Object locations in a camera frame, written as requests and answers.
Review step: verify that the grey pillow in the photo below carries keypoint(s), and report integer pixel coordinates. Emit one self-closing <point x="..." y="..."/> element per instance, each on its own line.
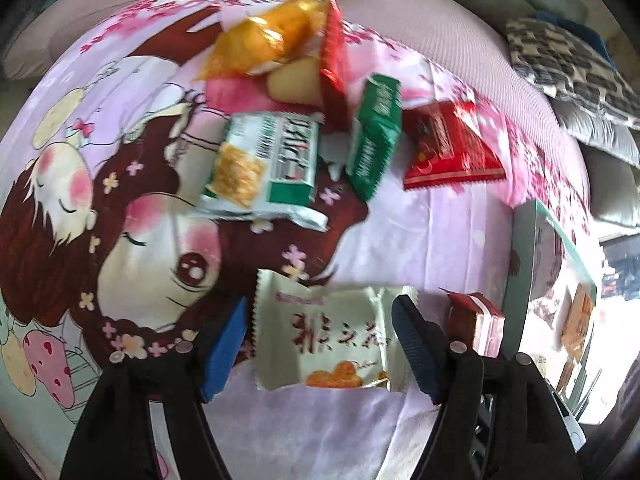
<point x="595" y="130"/>

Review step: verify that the small red snack packet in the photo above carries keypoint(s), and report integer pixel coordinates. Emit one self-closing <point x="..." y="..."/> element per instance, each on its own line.
<point x="475" y="320"/>

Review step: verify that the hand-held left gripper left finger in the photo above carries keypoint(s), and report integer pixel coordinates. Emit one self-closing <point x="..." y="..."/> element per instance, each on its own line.
<point x="225" y="350"/>

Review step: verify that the yellow cake piece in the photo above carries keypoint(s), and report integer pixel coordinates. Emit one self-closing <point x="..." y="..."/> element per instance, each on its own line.
<point x="295" y="80"/>

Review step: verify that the green snack packet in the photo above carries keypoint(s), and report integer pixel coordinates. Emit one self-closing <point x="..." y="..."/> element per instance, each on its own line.
<point x="375" y="135"/>

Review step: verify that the wide red snack packet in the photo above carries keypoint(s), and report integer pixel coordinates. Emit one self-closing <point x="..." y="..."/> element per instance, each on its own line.
<point x="445" y="150"/>

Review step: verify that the thin red snack packet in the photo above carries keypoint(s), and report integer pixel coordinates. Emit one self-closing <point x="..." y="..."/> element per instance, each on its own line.
<point x="336" y="70"/>

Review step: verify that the printed cartoon blanket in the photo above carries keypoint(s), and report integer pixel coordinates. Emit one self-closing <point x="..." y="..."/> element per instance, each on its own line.
<point x="150" y="210"/>

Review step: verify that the orange clear snack packet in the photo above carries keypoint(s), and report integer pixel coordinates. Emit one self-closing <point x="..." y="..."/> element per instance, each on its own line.
<point x="260" y="35"/>

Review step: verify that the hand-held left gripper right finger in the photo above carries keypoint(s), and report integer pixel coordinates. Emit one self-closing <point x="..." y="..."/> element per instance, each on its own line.
<point x="417" y="350"/>

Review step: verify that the teal box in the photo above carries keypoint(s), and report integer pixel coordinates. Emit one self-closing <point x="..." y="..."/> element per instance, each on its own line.
<point x="520" y="270"/>

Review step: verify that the pink sofa cover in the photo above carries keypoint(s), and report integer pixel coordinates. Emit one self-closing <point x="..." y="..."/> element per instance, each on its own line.
<point x="440" y="40"/>

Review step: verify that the white brush-print snack packet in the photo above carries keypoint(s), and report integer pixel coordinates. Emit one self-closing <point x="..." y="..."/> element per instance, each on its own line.
<point x="330" y="335"/>

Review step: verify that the white green cracker packet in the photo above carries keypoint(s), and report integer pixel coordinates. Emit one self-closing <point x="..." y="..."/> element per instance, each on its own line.
<point x="265" y="170"/>

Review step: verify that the black white patterned pillow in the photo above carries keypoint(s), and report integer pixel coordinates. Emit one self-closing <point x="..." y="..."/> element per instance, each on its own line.
<point x="570" y="70"/>

